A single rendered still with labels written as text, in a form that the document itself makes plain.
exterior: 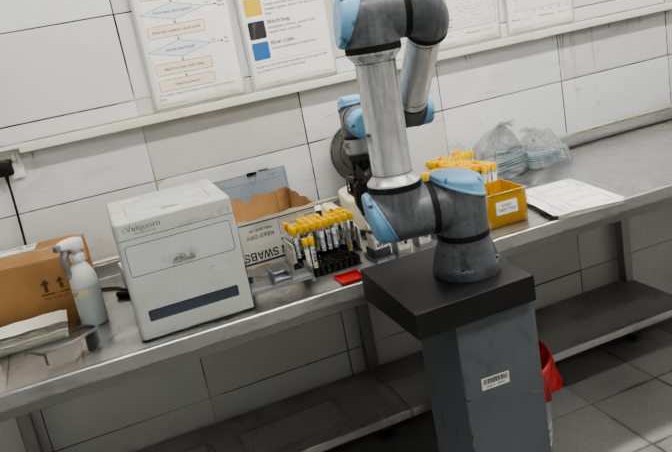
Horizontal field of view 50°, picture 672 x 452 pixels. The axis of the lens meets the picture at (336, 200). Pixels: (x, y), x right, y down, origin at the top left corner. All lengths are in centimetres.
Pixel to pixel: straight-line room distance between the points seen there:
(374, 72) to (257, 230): 78
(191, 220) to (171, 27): 78
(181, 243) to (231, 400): 101
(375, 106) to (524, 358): 66
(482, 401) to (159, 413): 128
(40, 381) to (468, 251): 100
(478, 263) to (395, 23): 54
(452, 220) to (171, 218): 65
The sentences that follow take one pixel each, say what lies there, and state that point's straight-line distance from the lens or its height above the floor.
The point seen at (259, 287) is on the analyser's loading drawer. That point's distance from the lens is 185.
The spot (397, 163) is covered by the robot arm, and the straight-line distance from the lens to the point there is 150.
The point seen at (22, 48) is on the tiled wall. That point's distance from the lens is 232.
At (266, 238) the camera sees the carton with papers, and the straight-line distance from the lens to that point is 211.
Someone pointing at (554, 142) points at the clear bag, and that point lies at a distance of 272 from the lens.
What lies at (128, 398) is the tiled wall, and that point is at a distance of 257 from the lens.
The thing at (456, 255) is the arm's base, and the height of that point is 100.
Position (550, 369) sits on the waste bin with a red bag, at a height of 42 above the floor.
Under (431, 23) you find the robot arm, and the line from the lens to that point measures 150.
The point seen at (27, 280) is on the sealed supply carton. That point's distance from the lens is 210.
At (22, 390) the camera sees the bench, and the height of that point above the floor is 87.
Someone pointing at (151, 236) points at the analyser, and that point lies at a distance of 174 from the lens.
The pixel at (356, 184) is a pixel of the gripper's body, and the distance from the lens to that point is 191.
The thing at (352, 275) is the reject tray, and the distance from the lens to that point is 191.
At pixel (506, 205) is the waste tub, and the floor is 93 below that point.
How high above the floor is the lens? 155
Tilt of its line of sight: 15 degrees down
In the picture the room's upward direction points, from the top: 11 degrees counter-clockwise
